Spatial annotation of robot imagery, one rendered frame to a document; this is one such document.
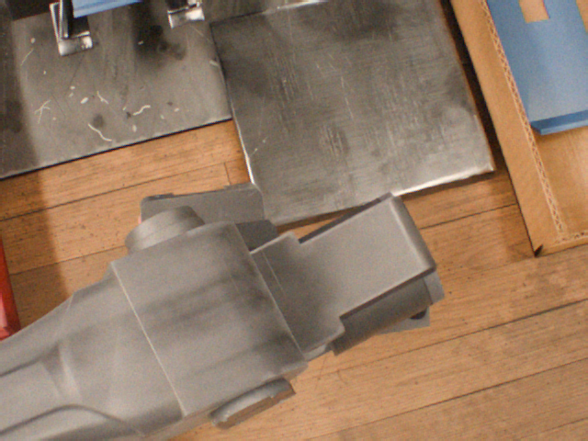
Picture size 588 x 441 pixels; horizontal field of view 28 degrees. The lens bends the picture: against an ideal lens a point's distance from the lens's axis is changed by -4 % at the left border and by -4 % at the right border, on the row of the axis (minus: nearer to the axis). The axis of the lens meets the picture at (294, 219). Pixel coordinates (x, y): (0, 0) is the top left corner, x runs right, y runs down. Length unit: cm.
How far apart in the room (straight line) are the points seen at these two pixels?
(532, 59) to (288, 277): 43
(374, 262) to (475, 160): 34
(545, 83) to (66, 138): 35
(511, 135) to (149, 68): 27
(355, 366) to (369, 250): 31
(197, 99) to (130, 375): 45
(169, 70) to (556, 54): 29
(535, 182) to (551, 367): 13
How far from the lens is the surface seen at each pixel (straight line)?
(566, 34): 93
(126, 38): 91
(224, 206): 64
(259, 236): 61
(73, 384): 45
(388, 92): 87
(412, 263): 53
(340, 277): 53
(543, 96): 90
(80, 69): 90
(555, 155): 89
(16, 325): 83
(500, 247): 87
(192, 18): 82
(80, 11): 79
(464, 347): 85
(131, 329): 46
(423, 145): 86
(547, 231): 83
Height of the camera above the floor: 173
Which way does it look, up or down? 75 degrees down
